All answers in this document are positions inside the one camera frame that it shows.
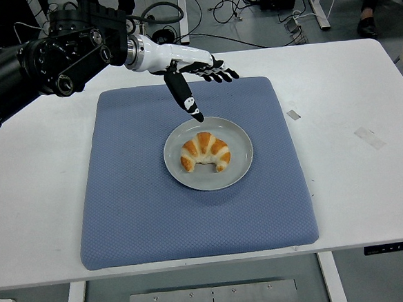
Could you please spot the person's foot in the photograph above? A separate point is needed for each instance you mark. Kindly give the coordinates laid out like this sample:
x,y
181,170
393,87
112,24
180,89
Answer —
x,y
367,28

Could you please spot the golden croissant bread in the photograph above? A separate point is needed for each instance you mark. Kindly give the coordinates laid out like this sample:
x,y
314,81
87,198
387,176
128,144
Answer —
x,y
204,145

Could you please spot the round grey plate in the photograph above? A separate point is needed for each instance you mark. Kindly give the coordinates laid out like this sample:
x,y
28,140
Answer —
x,y
210,181

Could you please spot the large clear tape piece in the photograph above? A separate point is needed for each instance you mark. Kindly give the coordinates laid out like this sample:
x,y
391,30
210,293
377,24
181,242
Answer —
x,y
369,138

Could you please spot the white desk leg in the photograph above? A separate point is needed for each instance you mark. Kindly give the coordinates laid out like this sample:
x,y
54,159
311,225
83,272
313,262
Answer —
x,y
183,28
318,4

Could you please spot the black table control panel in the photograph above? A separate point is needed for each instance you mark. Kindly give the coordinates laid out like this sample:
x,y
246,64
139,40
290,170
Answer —
x,y
396,247

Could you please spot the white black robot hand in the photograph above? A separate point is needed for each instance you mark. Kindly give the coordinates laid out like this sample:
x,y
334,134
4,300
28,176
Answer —
x,y
174,54

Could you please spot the grey floor socket box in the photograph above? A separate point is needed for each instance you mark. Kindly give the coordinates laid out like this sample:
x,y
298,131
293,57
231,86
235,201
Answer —
x,y
296,28

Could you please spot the blue quilted mat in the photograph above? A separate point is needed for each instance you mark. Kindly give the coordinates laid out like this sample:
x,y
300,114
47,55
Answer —
x,y
132,197

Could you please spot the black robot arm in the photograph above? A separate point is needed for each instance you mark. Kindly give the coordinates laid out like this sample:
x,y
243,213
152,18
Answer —
x,y
60,57

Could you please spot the small grey tape piece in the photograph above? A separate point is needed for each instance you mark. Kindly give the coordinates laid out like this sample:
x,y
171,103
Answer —
x,y
293,114

